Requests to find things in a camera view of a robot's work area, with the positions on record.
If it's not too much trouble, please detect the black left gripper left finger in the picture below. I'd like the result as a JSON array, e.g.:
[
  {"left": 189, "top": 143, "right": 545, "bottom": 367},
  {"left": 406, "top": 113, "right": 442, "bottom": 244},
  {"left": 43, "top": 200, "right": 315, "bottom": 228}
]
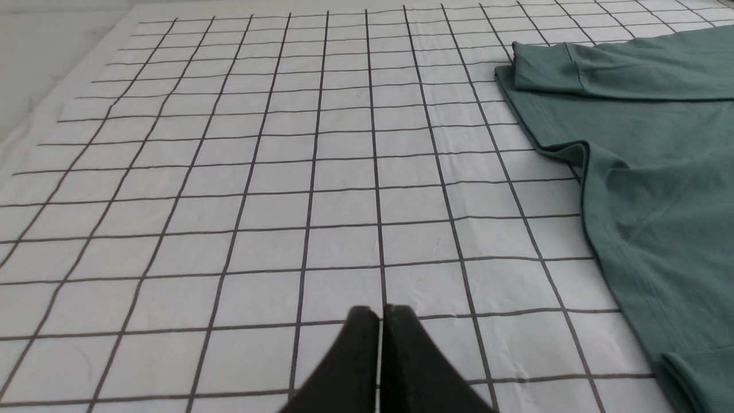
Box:
[{"left": 281, "top": 306, "right": 380, "bottom": 412}]

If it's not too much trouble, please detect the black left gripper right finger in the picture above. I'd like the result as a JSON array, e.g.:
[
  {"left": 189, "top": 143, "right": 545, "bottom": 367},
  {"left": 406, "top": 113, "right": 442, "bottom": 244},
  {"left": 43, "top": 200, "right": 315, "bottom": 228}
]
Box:
[{"left": 380, "top": 304, "right": 493, "bottom": 412}]

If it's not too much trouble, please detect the green long-sleeved shirt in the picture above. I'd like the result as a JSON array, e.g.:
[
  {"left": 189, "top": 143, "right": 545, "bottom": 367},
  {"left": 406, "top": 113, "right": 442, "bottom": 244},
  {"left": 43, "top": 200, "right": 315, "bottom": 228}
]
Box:
[{"left": 495, "top": 25, "right": 733, "bottom": 412}]

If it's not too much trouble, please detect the white grid-patterned table cloth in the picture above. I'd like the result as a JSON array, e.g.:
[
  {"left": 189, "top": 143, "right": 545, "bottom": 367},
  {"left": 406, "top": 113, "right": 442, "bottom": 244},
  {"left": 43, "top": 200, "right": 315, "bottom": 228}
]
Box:
[{"left": 2, "top": 1, "right": 732, "bottom": 412}]

